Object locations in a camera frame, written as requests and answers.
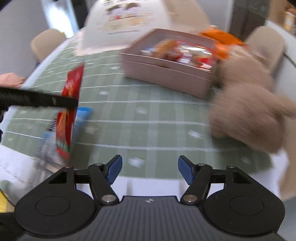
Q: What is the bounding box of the red snack packet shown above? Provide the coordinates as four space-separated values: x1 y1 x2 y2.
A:
56 62 85 161

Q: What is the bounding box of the pink cloth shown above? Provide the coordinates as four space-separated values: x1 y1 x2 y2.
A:
0 72 26 88

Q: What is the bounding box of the blue white snack bar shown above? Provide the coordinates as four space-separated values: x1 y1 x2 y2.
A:
37 107 93 169

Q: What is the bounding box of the beige chair left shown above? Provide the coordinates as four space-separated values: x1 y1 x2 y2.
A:
30 29 67 63

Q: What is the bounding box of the beige chair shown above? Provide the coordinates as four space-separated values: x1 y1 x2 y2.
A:
30 29 67 63
244 26 285 73

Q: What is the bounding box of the green grid tablecloth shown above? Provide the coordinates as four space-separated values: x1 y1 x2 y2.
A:
0 39 273 181

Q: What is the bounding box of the beige plush bunny toy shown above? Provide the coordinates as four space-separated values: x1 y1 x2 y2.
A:
208 45 295 153

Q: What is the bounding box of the pink open gift box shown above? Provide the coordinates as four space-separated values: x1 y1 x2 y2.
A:
120 29 217 99

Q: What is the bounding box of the white mesh food cover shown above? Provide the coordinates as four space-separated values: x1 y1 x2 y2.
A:
75 1 211 56

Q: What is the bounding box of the orange snack bag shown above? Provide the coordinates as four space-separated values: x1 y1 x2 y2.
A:
199 28 245 60

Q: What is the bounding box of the beige chair right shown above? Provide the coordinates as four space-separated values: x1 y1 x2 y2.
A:
244 26 285 73

